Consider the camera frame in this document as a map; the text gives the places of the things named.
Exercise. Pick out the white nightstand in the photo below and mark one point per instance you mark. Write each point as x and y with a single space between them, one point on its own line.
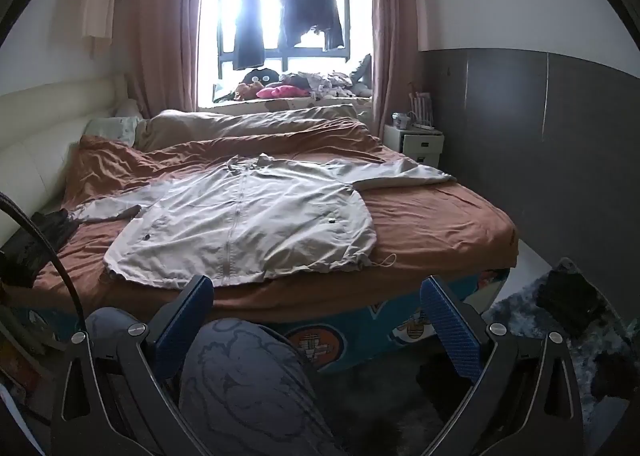
414 144

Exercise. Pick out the brown blanket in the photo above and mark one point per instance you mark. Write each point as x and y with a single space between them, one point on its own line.
440 226

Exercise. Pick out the pink curtain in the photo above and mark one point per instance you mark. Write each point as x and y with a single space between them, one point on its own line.
167 26
395 11

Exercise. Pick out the cream padded headboard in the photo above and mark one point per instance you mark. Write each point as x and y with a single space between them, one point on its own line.
45 136

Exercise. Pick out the black bag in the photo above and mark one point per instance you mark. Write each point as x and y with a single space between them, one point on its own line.
570 298

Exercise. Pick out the small jar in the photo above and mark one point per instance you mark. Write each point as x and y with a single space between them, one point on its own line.
401 120

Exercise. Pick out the pink rack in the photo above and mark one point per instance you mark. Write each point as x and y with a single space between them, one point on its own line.
420 106

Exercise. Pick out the pale green pillow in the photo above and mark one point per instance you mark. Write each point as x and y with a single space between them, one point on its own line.
112 129

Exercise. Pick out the grey cushion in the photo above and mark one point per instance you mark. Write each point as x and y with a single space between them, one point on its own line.
362 74

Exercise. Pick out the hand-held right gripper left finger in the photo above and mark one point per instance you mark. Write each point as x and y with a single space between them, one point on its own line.
182 331

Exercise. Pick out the pile of mixed clothes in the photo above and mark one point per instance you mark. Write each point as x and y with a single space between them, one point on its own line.
325 84

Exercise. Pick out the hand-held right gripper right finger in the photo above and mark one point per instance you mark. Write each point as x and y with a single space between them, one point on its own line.
450 331

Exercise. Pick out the grey shaggy rug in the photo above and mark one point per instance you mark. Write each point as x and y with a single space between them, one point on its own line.
515 316

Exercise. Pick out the beige zip jacket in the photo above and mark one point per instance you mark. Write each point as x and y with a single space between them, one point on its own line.
240 221

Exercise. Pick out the pink cloth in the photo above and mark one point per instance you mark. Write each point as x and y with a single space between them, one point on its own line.
281 92

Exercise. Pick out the person's patterned pants leg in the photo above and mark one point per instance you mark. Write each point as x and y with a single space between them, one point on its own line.
240 386

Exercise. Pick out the dark hanging garment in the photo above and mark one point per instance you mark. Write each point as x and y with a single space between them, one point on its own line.
248 21
329 11
291 6

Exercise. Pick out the stuffed toy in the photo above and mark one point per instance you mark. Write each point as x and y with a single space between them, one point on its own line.
257 79

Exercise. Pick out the beige duvet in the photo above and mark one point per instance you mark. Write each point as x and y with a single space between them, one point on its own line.
240 124

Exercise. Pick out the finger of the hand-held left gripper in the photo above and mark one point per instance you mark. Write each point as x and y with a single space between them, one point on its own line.
55 226

